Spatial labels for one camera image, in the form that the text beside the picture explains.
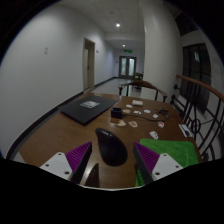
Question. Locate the pale side door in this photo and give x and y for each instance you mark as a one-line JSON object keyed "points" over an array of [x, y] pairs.
{"points": [[88, 65]]}

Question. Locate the small beige token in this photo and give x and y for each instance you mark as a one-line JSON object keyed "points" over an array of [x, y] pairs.
{"points": [[126, 111]]}

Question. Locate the beige shell-shaped piece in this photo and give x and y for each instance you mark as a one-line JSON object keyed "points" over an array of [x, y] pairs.
{"points": [[121, 123], [133, 124]]}

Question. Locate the red and white token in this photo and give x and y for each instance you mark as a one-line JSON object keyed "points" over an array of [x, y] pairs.
{"points": [[161, 124]]}

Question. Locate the small black box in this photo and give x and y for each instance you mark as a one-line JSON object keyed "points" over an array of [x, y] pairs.
{"points": [[116, 113]]}

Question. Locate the white patterned token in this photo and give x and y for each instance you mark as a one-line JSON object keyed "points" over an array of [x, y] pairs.
{"points": [[154, 135]]}

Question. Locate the black railing with wooden handrail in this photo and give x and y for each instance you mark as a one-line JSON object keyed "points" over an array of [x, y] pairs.
{"points": [[200, 110]]}

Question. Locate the black computer mouse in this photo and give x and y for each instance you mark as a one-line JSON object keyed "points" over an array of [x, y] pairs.
{"points": [[111, 148]]}

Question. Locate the white card with dark strip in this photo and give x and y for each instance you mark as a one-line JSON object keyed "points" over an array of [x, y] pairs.
{"points": [[185, 130]]}

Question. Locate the small white round token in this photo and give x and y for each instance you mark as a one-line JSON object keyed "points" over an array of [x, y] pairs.
{"points": [[129, 106]]}

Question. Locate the green mouse pad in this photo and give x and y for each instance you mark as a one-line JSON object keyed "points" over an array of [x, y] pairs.
{"points": [[173, 150]]}

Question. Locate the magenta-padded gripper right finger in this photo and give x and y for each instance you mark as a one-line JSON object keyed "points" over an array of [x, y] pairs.
{"points": [[164, 166]]}

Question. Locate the black closed laptop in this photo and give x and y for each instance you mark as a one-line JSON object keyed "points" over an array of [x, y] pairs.
{"points": [[86, 108]]}

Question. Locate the glass double door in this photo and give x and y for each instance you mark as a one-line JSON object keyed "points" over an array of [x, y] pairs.
{"points": [[127, 67]]}

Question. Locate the wooden chair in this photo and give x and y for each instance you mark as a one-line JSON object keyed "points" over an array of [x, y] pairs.
{"points": [[143, 85]]}

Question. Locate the round ceiling light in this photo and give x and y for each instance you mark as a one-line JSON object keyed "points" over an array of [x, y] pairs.
{"points": [[117, 24], [123, 45]]}

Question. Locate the white flat packet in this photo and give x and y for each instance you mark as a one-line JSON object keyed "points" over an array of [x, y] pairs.
{"points": [[137, 102]]}

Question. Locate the green exit sign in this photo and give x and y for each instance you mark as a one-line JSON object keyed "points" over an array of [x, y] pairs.
{"points": [[128, 51]]}

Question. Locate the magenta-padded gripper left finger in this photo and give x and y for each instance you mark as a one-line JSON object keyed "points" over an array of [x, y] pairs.
{"points": [[58, 164]]}

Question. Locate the dark framed window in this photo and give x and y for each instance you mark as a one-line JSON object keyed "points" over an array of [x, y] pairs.
{"points": [[195, 73]]}

